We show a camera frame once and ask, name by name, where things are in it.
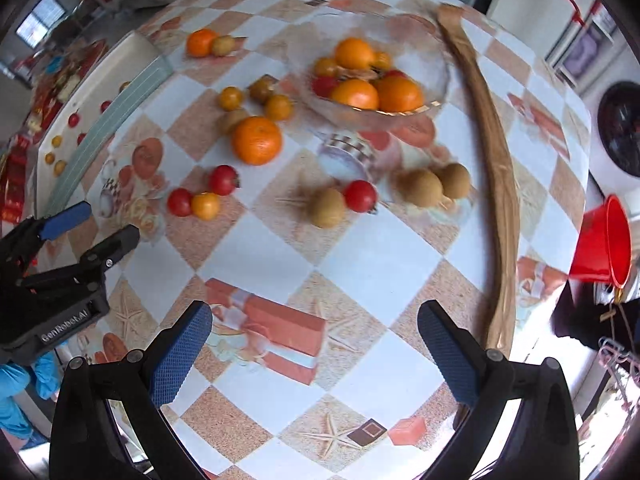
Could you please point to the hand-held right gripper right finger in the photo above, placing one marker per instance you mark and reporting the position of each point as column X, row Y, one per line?
column 450, row 355

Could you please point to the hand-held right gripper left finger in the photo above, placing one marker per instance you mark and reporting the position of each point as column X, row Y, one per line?
column 180, row 355

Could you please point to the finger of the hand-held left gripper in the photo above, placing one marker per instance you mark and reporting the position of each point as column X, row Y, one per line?
column 117, row 242
column 65, row 217

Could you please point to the brown kiwi fruit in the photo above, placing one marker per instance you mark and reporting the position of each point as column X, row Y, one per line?
column 327, row 207

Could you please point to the clear glass bowl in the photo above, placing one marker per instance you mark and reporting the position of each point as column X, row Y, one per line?
column 430, row 50

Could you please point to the person's left hand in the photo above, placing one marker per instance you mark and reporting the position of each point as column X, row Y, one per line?
column 20, row 390

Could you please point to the red printed box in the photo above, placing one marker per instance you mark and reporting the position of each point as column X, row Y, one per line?
column 12, row 185

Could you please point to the red cherry tomato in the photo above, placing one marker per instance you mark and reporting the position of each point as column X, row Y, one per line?
column 325, row 86
column 360, row 195
column 179, row 201
column 223, row 180

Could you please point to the yellow cherry tomato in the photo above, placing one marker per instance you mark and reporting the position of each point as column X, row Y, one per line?
column 231, row 97
column 325, row 66
column 278, row 107
column 382, row 60
column 205, row 205

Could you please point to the checkered printed tablecloth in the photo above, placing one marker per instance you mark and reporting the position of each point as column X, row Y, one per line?
column 350, row 270

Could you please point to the pair of brown kiwis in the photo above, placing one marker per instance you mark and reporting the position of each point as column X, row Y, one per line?
column 417, row 187

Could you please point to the large orange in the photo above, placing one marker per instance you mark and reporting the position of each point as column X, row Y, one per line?
column 256, row 141

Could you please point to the brown longan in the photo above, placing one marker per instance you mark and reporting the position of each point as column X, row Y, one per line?
column 455, row 180
column 223, row 45
column 261, row 88

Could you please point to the long wooden board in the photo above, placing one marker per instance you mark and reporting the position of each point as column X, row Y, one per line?
column 500, row 185

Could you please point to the red plastic bucket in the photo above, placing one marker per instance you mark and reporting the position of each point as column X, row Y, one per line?
column 600, row 250

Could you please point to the white washing machine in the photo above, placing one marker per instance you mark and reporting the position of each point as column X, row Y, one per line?
column 620, row 125

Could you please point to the white shelf unit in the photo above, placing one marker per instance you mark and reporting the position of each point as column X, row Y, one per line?
column 552, row 57

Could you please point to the purple detergent bottle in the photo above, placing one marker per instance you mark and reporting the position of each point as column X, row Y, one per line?
column 582, row 52

